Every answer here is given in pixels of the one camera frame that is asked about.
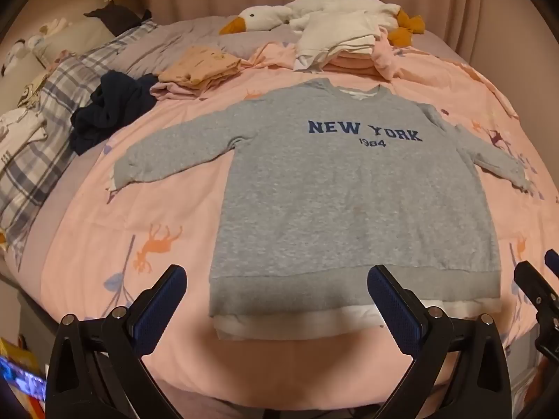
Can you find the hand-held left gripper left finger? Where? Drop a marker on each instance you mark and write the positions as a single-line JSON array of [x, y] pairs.
[[159, 305]]

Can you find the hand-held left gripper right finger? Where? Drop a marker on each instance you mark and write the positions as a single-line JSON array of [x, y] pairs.
[[393, 310]]

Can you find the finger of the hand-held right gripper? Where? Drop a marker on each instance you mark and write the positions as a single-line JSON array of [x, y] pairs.
[[552, 262], [535, 290]]

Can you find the grey sweatshirt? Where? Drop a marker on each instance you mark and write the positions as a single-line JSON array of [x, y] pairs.
[[340, 209]]

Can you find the pink folded clothes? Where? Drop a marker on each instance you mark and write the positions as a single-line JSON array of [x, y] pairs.
[[349, 63]]

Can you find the pink printed duvet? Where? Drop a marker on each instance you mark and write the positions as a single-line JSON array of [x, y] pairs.
[[174, 200]]

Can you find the colourful book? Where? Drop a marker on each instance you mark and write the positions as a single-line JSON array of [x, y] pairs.
[[19, 375]]

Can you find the navy garment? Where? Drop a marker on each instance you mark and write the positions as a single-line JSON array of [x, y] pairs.
[[113, 104]]

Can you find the pale pink folded garment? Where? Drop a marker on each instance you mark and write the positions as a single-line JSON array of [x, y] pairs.
[[174, 91]]

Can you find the white printed pillow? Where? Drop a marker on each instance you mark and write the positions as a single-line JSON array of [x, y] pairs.
[[19, 131]]

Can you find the plaid grey blanket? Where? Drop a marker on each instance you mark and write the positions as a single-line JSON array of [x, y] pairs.
[[56, 83]]

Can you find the peach printed garment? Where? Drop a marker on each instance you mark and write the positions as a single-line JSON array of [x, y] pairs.
[[201, 63]]

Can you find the light pink garment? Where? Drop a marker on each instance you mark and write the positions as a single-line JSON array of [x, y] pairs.
[[275, 54]]

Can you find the cream pillow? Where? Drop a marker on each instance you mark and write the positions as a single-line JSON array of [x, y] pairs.
[[83, 37]]

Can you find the white garment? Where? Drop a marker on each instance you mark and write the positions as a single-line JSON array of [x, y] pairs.
[[332, 35]]

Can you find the white and black plush toy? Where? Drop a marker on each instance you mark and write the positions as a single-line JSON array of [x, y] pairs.
[[17, 54]]

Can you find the dark brown cushion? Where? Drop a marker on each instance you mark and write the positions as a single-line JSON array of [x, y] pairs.
[[118, 19]]

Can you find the small white plush toy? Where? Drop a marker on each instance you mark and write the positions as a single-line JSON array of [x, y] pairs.
[[48, 30]]

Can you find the white goose plush toy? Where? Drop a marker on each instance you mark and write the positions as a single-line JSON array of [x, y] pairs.
[[257, 16]]

